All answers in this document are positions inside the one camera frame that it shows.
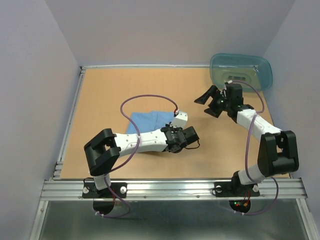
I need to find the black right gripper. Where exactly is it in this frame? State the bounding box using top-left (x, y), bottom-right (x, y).
top-left (192, 85), bottom-right (230, 118)

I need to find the light blue shirt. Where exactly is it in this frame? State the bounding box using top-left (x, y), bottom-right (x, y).
top-left (130, 110), bottom-right (174, 133)

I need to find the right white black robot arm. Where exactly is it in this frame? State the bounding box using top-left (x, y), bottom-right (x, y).
top-left (195, 81), bottom-right (299, 195)

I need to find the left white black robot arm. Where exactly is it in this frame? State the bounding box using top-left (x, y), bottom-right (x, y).
top-left (84, 125), bottom-right (200, 197)

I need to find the teal plastic bin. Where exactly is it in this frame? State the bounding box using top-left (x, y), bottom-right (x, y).
top-left (209, 53), bottom-right (273, 91)

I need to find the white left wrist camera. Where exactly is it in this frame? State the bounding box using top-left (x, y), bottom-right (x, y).
top-left (169, 109), bottom-right (188, 129)

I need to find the aluminium front rail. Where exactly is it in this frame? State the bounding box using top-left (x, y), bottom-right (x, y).
top-left (40, 178), bottom-right (308, 202)

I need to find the aluminium rail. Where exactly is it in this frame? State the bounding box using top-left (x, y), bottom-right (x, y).
top-left (50, 66), bottom-right (86, 181)
top-left (40, 178), bottom-right (308, 202)

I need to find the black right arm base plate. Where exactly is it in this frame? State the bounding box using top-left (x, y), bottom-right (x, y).
top-left (211, 181), bottom-right (260, 198)

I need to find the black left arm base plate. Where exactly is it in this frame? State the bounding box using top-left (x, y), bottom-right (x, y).
top-left (81, 182), bottom-right (128, 199)

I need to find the aluminium left side rail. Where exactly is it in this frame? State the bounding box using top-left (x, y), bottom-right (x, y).
top-left (50, 66), bottom-right (86, 181)

